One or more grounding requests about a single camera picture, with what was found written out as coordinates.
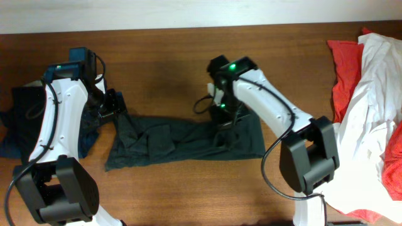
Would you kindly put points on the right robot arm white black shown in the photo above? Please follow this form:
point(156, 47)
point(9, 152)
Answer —
point(308, 156)

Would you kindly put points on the folded white garment under stack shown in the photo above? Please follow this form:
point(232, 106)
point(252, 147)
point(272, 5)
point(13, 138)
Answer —
point(36, 83)

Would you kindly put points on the folded black garment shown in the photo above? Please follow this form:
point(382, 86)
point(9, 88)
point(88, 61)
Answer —
point(33, 113)

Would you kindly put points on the dark green t-shirt white print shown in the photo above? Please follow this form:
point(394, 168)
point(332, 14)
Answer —
point(143, 141)

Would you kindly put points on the red t-shirt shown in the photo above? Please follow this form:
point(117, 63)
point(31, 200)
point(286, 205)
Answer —
point(347, 57)

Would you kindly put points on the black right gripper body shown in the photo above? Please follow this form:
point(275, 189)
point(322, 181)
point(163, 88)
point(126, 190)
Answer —
point(226, 111)

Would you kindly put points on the folded navy blue garment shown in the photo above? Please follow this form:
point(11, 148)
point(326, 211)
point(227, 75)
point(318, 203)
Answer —
point(20, 146)

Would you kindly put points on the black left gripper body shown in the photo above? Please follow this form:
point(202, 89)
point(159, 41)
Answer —
point(112, 104)

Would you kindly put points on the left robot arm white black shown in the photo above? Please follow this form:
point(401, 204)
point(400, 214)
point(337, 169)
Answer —
point(54, 186)

